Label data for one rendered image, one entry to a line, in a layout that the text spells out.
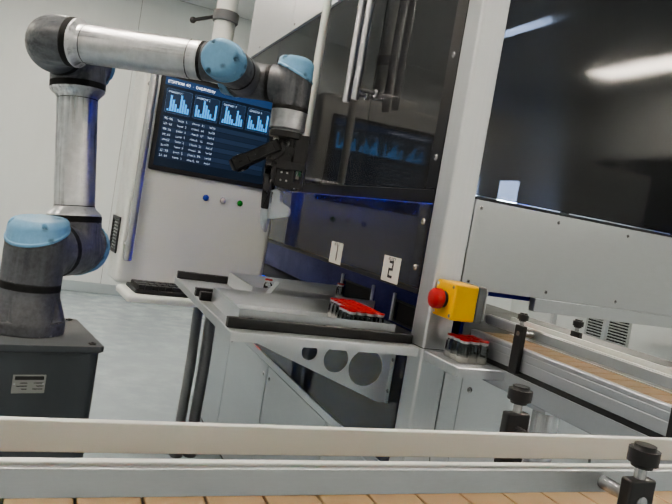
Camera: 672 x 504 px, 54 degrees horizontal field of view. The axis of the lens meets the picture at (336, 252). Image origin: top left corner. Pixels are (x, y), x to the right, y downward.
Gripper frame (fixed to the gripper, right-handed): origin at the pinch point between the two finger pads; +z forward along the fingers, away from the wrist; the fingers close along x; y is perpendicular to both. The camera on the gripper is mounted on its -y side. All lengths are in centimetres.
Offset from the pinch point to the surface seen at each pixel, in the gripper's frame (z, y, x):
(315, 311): 19.3, 13.4, 20.2
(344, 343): 20.2, 20.7, -9.7
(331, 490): 12, 19, -99
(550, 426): 28, 60, -18
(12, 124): -40, -296, 459
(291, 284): 18, 4, 54
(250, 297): 17.5, -1.9, 13.8
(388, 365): 26.4, 31.6, 5.5
